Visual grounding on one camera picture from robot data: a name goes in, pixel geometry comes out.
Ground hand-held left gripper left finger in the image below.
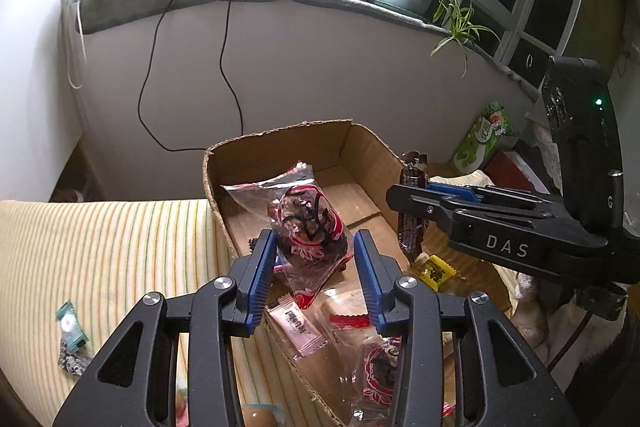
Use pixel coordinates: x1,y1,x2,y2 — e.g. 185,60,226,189
52,229,278,427

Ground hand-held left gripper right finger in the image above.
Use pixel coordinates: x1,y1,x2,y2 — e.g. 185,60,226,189
352,228,576,427

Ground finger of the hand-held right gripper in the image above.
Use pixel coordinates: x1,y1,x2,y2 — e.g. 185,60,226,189
429,179,563,202
386,183,566,233

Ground brown chocolate bar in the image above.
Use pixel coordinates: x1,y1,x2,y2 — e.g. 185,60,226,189
396,151,430,265

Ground clear bread snack packet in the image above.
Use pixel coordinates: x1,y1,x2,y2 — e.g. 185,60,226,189
320,289,381,358

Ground pink snack packet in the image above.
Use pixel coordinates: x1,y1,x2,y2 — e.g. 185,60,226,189
265,297,331,360

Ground yellow candy packet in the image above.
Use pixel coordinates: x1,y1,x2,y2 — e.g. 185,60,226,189
412,254,458,293

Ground clear red-print snack packet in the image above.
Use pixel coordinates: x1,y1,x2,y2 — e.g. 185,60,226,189
350,337,406,413
220,162,355,310

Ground green tissue pack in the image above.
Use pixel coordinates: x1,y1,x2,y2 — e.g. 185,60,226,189
450,102,515,175

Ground red cardboard box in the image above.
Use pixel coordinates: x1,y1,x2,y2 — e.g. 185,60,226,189
482,149,551,195

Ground striped yellow blanket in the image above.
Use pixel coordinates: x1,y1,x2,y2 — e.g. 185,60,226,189
0,169,551,427

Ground green candy packet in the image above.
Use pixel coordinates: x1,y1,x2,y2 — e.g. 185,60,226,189
55,302,88,350

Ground dark patterned snack packet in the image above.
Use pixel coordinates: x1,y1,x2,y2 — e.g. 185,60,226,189
57,339,93,378

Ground black cable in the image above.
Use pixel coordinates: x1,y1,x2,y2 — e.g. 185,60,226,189
219,0,246,138
139,0,206,152

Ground white cables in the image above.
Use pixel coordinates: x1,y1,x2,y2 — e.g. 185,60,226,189
42,0,88,90

